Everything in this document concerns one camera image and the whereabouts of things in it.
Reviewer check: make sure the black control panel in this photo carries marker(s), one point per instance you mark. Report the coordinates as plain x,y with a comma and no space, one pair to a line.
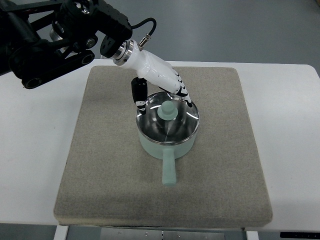
300,235

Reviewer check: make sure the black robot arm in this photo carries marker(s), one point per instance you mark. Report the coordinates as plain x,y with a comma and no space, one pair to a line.
42,41

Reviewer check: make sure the grey felt mat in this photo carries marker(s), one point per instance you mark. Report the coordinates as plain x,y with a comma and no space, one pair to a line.
110,180

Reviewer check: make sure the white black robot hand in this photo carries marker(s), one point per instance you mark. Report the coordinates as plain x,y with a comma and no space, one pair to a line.
149,68

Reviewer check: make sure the glass lid with mint knob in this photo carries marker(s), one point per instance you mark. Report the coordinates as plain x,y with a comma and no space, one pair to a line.
168,120

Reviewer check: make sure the mint green saucepan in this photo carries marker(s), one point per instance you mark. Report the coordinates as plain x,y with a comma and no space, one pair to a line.
168,152

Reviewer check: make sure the metal bracket under table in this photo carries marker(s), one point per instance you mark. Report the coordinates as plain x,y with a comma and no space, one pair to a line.
149,234

